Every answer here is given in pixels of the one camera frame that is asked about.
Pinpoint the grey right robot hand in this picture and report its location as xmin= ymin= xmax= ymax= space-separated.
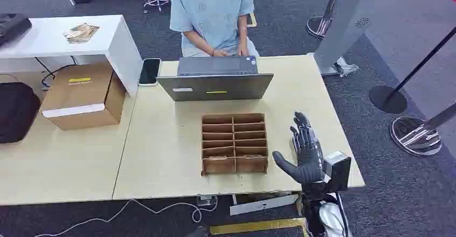
xmin=272 ymin=111 xmax=325 ymax=185

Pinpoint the grey laptop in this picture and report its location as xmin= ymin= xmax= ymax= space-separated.
xmin=156 ymin=55 xmax=275 ymax=103

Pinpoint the person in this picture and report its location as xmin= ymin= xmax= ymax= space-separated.
xmin=169 ymin=0 xmax=261 ymax=58

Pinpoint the black smartphone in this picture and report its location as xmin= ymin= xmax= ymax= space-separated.
xmin=138 ymin=58 xmax=162 ymax=87

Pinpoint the wooden compartment box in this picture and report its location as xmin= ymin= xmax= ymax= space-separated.
xmin=200 ymin=112 xmax=269 ymax=177

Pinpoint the chrome stanchion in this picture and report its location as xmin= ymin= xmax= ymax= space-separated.
xmin=305 ymin=0 xmax=348 ymax=39
xmin=389 ymin=103 xmax=456 ymax=157

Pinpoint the yellow floor tape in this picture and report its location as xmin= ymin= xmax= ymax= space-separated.
xmin=209 ymin=217 xmax=308 ymax=236

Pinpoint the black stanchion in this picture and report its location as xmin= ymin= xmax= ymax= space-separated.
xmin=368 ymin=25 xmax=456 ymax=115

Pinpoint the grey floor socket box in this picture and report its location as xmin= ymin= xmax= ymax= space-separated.
xmin=196 ymin=195 xmax=217 ymax=207

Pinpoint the grey standing panel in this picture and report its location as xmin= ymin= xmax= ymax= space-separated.
xmin=308 ymin=0 xmax=428 ymax=77

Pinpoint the brown cardboard box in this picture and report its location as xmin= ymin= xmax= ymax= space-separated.
xmin=41 ymin=62 xmax=127 ymax=131

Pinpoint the white side table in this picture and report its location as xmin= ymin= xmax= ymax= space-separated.
xmin=0 ymin=15 xmax=144 ymax=98

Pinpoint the black case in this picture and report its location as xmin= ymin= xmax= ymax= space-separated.
xmin=0 ymin=13 xmax=33 ymax=47

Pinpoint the black bag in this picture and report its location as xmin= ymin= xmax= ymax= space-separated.
xmin=0 ymin=82 xmax=41 ymax=145

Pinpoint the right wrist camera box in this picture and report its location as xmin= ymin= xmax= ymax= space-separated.
xmin=322 ymin=150 xmax=352 ymax=193

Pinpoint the white flat bracket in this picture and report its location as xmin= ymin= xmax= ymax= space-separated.
xmin=230 ymin=193 xmax=299 ymax=217

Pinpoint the white cable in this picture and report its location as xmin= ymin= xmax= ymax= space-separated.
xmin=33 ymin=196 xmax=219 ymax=237

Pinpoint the black cable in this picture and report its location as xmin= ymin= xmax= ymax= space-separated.
xmin=34 ymin=55 xmax=77 ymax=88

